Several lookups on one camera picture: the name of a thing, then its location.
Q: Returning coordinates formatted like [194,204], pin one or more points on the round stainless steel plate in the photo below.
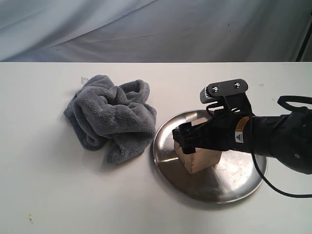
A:
[232,179]

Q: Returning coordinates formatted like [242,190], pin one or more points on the wooden block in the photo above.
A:
[202,158]

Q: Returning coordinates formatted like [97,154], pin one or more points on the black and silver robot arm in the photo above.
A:
[287,138]

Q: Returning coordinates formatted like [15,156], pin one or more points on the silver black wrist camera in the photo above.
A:
[230,94]

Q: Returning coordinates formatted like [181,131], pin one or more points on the grey fluffy towel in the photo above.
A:
[101,112]

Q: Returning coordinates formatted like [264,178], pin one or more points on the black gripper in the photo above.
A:
[221,133]

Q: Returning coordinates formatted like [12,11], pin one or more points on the white backdrop sheet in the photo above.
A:
[152,30]

